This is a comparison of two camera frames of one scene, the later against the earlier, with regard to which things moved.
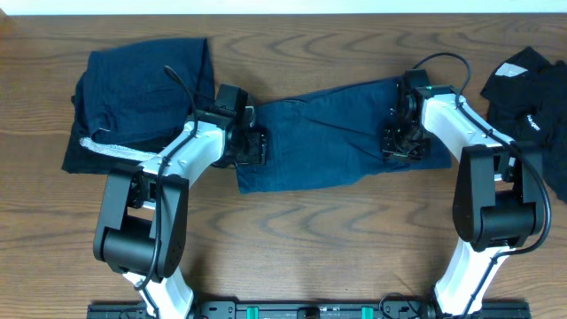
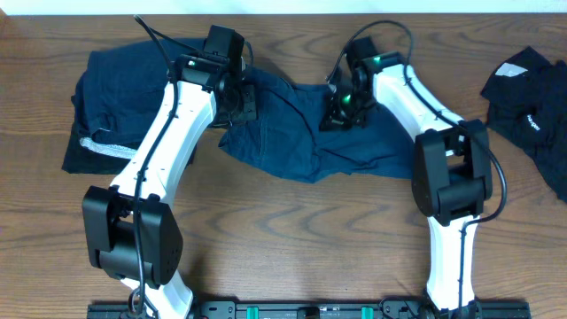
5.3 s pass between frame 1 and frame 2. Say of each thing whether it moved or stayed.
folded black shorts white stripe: stayed
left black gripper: moved
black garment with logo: stayed
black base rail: stayed
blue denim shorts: moved
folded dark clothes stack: stayed
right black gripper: moved
